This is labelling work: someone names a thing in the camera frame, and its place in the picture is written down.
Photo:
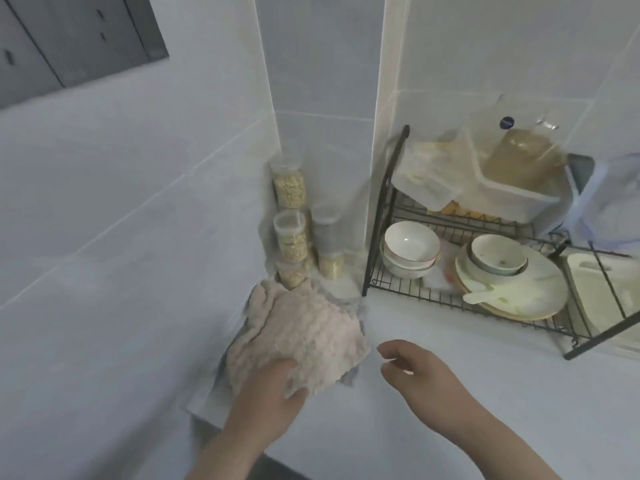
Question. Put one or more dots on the person's right hand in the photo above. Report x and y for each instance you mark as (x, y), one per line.
(430, 389)

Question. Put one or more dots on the person's left hand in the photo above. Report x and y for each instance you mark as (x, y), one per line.
(260, 409)

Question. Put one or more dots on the grey fluffy towel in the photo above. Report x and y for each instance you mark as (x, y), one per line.
(350, 377)

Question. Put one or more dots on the cream plastic spoon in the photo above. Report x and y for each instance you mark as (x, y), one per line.
(475, 297)

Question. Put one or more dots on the pale yellow plate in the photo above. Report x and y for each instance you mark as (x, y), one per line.
(520, 317)

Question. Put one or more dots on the white red printed mat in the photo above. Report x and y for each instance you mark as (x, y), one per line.
(445, 274)

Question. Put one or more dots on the cream bowl green rim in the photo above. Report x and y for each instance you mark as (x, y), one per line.
(472, 269)

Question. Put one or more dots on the cream plate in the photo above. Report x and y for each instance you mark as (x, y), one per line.
(540, 289)

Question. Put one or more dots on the white bowl red rim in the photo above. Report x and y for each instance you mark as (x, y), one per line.
(410, 242)

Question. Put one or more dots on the small cream bowl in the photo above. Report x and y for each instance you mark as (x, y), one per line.
(495, 254)

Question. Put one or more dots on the yellow orange cloth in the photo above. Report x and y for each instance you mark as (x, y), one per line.
(452, 209)

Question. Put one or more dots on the clear empty jar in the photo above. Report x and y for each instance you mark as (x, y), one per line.
(327, 234)

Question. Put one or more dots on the white plastic basket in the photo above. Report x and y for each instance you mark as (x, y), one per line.
(595, 294)

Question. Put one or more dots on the clear lid blue rim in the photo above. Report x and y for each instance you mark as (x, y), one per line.
(615, 204)

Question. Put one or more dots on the grey blue container lid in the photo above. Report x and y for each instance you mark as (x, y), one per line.
(582, 169)

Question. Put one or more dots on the grey wall cabinet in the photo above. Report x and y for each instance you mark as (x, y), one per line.
(75, 34)

